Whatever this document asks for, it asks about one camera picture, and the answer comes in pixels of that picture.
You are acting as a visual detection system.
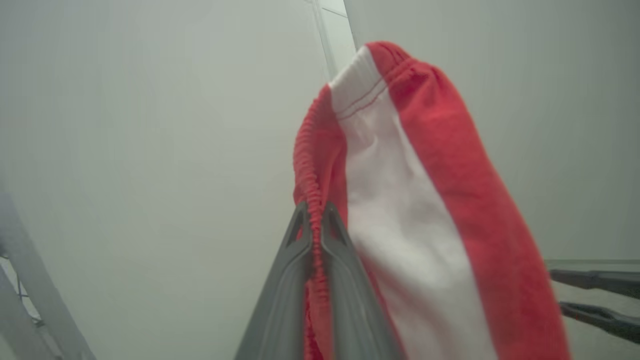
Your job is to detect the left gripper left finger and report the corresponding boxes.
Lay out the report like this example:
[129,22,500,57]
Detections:
[234,201,316,360]

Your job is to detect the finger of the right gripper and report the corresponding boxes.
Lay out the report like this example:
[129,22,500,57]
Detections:
[549,269,640,300]
[559,301,640,345]

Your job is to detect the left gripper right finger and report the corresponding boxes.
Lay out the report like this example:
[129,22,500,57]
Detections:
[320,201,406,360]

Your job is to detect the red shorts with white stripes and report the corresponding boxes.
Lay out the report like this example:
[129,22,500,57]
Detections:
[292,41,571,360]

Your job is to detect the grey metal frame post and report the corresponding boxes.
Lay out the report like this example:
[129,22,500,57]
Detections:
[0,190,97,360]

